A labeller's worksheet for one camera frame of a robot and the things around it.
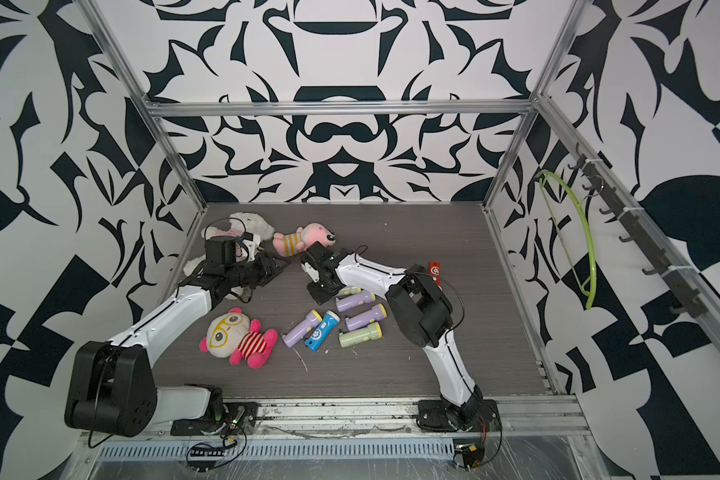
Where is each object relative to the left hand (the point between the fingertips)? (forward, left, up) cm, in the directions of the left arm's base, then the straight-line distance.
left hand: (285, 259), depth 85 cm
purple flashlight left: (-16, -3, -14) cm, 21 cm away
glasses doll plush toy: (-18, +13, -9) cm, 24 cm away
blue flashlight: (-16, -10, -13) cm, 23 cm away
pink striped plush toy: (+14, -2, -9) cm, 17 cm away
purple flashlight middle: (-12, -21, -14) cm, 29 cm away
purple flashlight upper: (-7, -17, -14) cm, 23 cm away
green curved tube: (-20, -71, +10) cm, 75 cm away
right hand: (-2, -8, -13) cm, 16 cm away
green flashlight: (-4, -17, -12) cm, 21 cm away
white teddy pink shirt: (+18, +16, -8) cm, 25 cm away
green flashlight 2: (-17, -23, -13) cm, 32 cm away
